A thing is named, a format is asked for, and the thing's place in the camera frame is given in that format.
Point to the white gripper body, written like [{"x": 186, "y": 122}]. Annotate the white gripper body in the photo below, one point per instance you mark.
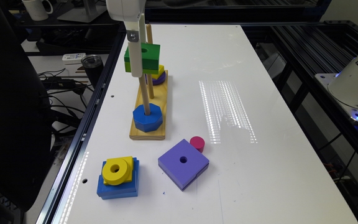
[{"x": 125, "y": 10}]

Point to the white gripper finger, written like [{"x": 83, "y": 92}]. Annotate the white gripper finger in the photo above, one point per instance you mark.
[
  {"x": 134, "y": 47},
  {"x": 142, "y": 29}
]

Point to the green square block with hole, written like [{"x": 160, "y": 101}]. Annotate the green square block with hole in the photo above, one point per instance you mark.
[{"x": 150, "y": 58}]

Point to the small yellow square block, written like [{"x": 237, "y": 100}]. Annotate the small yellow square block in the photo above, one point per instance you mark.
[{"x": 159, "y": 72}]

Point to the purple round disc block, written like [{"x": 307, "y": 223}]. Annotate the purple round disc block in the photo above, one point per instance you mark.
[{"x": 157, "y": 80}]

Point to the blue octagon block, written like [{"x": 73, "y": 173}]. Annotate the blue octagon block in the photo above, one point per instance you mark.
[{"x": 147, "y": 123}]

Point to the pink cylinder block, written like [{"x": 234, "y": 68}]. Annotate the pink cylinder block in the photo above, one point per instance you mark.
[{"x": 198, "y": 143}]

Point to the purple square block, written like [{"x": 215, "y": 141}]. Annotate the purple square block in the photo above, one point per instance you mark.
[{"x": 183, "y": 163}]

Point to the blue square block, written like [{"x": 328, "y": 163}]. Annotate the blue square block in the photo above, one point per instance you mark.
[{"x": 129, "y": 189}]

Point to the rear wooden peg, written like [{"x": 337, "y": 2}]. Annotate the rear wooden peg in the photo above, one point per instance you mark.
[{"x": 149, "y": 34}]

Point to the wooden peg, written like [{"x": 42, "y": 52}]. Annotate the wooden peg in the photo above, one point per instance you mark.
[
  {"x": 144, "y": 93},
  {"x": 150, "y": 86},
  {"x": 149, "y": 34}
]

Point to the grey monitor stand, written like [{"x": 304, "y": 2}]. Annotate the grey monitor stand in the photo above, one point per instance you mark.
[{"x": 89, "y": 12}]

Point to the middle wooden peg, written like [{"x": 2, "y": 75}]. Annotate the middle wooden peg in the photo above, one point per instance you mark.
[{"x": 150, "y": 86}]

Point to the black tumbler cup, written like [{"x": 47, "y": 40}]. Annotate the black tumbler cup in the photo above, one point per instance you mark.
[{"x": 93, "y": 66}]

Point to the front wooden peg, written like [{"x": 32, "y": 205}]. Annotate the front wooden peg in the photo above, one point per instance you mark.
[{"x": 144, "y": 93}]

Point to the white remote label device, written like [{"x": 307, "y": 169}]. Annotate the white remote label device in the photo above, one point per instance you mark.
[{"x": 69, "y": 59}]

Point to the white mug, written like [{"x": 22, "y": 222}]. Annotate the white mug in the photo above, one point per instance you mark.
[{"x": 36, "y": 9}]

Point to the black office chair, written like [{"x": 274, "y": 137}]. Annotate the black office chair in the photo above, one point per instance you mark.
[{"x": 25, "y": 136}]

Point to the yellow ring block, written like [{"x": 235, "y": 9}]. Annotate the yellow ring block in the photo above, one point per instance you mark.
[{"x": 117, "y": 171}]

